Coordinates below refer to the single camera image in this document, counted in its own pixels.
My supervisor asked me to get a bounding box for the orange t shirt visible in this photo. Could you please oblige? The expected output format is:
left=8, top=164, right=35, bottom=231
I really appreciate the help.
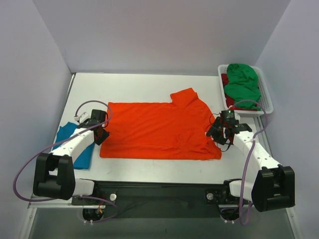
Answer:
left=99, top=88, right=222, bottom=160

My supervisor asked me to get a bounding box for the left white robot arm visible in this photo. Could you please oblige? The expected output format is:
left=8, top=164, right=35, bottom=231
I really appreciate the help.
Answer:
left=33, top=110, right=110, bottom=205

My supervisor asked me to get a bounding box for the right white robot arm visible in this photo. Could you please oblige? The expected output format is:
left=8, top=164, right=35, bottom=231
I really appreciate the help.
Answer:
left=206, top=110, right=295, bottom=212

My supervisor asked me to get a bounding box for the dark red t shirt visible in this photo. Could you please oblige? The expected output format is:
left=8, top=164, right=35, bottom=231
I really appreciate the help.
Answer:
left=221, top=73, right=235, bottom=107

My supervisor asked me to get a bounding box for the folded blue t shirt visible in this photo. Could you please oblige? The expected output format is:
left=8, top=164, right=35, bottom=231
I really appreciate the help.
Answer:
left=55, top=122, right=95, bottom=170

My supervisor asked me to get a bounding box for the green t shirt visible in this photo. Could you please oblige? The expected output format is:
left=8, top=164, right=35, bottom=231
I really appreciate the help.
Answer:
left=225, top=63, right=261, bottom=111

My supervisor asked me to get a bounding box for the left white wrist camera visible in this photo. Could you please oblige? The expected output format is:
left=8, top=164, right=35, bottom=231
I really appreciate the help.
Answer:
left=74, top=112, right=90, bottom=124

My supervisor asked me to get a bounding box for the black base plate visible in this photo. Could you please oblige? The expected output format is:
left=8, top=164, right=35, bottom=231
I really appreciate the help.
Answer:
left=71, top=181, right=239, bottom=222

